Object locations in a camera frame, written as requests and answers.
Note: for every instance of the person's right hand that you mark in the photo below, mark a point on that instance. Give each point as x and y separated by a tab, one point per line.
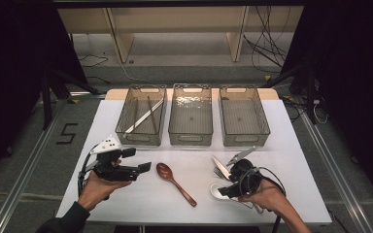
268	197

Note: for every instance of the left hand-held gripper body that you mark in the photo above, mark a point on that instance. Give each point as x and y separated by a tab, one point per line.
116	173

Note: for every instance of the black metal stand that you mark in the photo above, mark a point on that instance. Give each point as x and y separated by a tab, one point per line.
310	93
47	103

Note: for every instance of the person's left hand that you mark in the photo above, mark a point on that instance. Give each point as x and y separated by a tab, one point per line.
94	192

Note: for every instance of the smoky transparent plastic bin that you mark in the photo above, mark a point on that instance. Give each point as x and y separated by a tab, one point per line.
244	139
191	139
126	137

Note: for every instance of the white ceramic spoon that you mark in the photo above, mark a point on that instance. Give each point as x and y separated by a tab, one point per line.
215	191

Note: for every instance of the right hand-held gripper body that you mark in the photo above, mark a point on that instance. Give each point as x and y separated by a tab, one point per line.
244	176

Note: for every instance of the brown wooden spoon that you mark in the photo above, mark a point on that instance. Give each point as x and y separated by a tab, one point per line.
165	171

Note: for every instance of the brown wooden chopstick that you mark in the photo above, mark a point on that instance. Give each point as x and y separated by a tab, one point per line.
152	115

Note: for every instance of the dark curtain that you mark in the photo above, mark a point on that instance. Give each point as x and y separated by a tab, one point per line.
356	81
9	64

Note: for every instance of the white chopstick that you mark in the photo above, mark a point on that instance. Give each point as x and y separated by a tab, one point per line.
145	119
142	118

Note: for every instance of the metal table knife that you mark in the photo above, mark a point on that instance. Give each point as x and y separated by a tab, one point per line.
221	167

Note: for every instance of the aluminium floor rail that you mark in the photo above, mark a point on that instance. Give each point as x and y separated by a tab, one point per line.
22	181
336	174

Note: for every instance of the light wooden desk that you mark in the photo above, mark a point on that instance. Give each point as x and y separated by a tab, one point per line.
175	19

